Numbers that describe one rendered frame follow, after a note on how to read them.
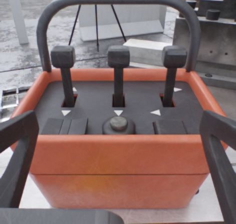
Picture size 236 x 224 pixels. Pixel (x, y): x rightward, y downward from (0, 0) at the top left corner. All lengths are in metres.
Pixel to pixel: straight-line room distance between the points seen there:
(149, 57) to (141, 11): 2.11
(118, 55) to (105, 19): 3.09
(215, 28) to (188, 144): 1.10
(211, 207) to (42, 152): 0.21
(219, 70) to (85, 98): 1.22
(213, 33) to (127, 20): 2.29
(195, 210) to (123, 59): 0.19
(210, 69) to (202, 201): 1.17
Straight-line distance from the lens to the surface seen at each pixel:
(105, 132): 0.19
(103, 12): 3.28
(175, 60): 0.22
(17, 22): 3.20
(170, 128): 0.20
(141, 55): 1.45
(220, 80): 1.38
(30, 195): 0.31
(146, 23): 3.54
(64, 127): 0.20
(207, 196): 0.31
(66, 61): 0.22
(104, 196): 0.25
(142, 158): 0.19
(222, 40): 1.28
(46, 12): 0.27
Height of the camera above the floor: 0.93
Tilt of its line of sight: 34 degrees down
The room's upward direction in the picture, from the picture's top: straight up
